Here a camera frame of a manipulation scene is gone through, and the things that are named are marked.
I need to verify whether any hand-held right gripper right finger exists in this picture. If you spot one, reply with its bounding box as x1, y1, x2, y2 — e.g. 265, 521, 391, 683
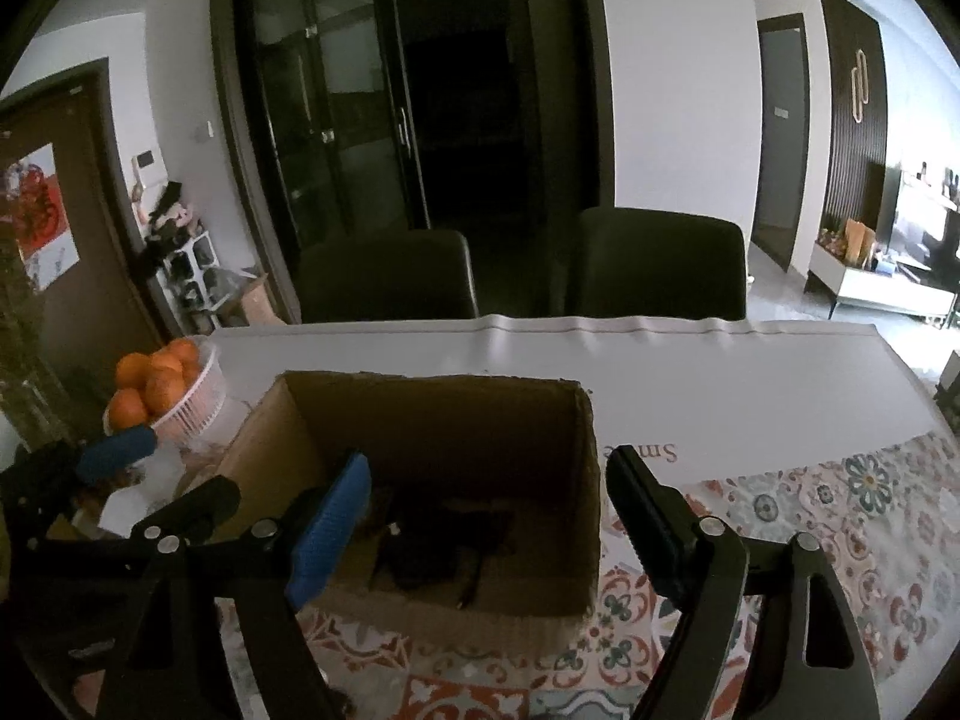
604, 445, 883, 720

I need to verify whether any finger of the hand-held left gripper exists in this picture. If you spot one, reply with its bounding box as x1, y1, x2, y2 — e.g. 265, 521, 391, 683
4, 426, 157, 518
131, 477, 242, 545

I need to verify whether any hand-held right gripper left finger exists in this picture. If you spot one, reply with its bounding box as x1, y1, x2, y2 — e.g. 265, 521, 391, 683
94, 452, 374, 720

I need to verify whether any cardboard box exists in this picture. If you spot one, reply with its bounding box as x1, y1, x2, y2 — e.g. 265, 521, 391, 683
225, 272, 290, 327
176, 370, 603, 650

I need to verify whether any white fruit basket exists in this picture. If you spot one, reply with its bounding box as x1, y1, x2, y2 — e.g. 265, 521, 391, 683
103, 341, 226, 443

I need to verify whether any black tangled item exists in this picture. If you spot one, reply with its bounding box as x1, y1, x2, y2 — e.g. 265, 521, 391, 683
371, 491, 515, 608

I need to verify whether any dried flower bouquet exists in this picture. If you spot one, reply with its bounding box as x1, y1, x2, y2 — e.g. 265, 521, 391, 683
0, 232, 83, 451

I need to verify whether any white printed sheet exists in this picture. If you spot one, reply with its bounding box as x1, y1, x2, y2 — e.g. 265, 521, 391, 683
202, 313, 944, 485

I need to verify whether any patterned tablecloth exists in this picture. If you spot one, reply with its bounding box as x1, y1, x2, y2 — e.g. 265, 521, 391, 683
296, 427, 960, 720

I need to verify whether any white shoe rack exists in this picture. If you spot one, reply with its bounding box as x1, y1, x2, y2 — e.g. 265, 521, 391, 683
154, 232, 220, 316

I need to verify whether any brown wooden door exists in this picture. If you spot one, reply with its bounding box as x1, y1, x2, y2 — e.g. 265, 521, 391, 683
0, 58, 172, 421

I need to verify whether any cardboard box on floor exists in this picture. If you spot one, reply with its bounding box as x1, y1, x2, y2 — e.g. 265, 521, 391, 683
225, 272, 290, 327

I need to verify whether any red door poster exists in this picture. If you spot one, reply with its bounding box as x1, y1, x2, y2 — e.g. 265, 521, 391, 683
0, 142, 81, 291

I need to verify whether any dark dining chair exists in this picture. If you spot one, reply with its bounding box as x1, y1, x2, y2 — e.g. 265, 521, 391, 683
298, 230, 481, 323
574, 206, 749, 320

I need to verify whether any white TV cabinet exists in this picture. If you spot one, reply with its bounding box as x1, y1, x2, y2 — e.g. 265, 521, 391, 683
808, 236, 958, 325

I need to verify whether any brown paper bag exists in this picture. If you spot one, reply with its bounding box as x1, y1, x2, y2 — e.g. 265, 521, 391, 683
844, 219, 878, 268

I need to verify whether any dark hallway door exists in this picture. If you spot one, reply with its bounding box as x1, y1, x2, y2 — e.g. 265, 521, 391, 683
752, 13, 812, 272

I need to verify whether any television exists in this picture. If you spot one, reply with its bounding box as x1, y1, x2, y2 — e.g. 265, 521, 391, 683
877, 161, 960, 280

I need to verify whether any dark glass sliding door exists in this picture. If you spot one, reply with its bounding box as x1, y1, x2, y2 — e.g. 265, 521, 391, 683
210, 0, 617, 316

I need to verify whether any dark slatted wall panel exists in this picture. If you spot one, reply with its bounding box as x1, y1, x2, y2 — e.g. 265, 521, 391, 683
816, 0, 890, 256

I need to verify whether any gold wall ornament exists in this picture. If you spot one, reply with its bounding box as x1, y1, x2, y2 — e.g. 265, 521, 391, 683
850, 49, 872, 122

